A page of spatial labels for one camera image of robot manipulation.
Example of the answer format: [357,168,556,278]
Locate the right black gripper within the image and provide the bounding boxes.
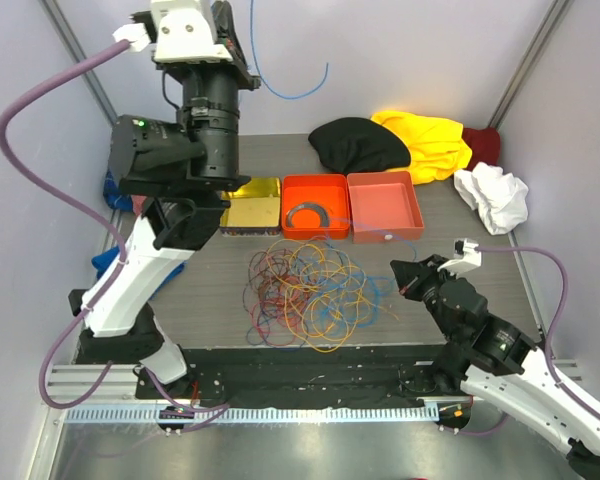
[391,254,458,342]

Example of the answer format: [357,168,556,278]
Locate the light blue wire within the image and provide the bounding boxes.
[249,0,417,259]

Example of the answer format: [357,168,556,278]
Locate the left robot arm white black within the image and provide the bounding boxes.
[72,1,260,399]

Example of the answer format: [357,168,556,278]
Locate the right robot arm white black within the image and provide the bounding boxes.
[390,255,600,479]

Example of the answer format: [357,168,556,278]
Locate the salmon pink square tray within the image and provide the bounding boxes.
[347,171,424,244]

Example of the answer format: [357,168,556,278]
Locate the white cloth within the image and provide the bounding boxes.
[453,162,529,235]

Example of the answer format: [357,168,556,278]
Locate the orange square tray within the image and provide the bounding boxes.
[281,174,350,240]

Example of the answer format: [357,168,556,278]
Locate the yellow cloth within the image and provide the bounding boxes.
[371,110,473,185]

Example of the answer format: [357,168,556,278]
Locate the dark red cloth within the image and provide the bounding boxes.
[462,127,501,171]

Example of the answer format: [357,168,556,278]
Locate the black cloth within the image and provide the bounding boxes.
[308,117,411,175]

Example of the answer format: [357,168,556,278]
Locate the gold tin box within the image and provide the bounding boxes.
[219,177,281,237]

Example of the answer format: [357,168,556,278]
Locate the salmon pink cloth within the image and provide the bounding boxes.
[131,196,146,216]

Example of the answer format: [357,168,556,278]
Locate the blue plaid cloth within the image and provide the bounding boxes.
[103,171,133,212]

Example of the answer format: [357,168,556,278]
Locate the royal blue cloth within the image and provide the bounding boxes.
[91,246,187,300]

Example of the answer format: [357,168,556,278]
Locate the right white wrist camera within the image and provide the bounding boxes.
[438,238,482,275]

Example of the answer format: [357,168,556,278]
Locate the blue tangled wire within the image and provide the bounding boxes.
[245,239,396,347]

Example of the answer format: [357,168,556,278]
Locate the yellow tangled wire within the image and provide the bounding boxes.
[265,237,404,353]

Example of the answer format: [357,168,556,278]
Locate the grey coiled wire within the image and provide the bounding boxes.
[286,201,333,227]

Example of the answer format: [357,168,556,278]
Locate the white slotted cable duct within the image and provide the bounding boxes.
[64,403,439,424]

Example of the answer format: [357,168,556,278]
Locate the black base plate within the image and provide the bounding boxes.
[134,344,481,407]

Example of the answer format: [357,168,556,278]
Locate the red tangled wire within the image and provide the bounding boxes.
[243,248,311,334]

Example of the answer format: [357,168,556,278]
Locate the left aluminium frame post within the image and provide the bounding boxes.
[38,0,130,140]

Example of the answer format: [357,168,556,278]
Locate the aluminium frame post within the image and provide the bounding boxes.
[488,0,574,129]
[38,0,130,140]

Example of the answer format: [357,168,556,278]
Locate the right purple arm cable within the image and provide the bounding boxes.
[454,244,600,437]

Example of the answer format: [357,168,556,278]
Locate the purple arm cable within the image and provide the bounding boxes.
[454,244,600,437]
[0,40,229,434]

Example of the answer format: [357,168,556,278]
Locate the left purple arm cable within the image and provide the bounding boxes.
[0,40,229,434]

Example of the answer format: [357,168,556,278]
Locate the right aluminium frame post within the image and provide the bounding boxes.
[488,0,574,129]

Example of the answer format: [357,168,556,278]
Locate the aluminium rail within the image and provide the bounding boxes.
[47,365,137,403]

